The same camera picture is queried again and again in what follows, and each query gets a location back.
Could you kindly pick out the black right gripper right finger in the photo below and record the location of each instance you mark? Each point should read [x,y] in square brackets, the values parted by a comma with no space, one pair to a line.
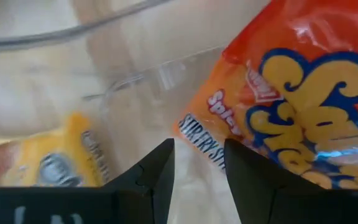
[291,205]

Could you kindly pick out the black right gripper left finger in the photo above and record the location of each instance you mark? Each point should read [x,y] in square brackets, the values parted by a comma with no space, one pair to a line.
[135,202]

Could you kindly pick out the yellow Creamy Chicken ramen pack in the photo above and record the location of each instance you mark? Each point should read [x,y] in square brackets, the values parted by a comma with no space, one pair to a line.
[57,149]

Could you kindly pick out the red Saucy Noods pack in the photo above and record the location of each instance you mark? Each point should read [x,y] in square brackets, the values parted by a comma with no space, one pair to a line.
[306,93]

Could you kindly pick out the clear plastic bin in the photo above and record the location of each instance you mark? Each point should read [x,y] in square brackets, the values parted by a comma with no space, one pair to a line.
[73,31]

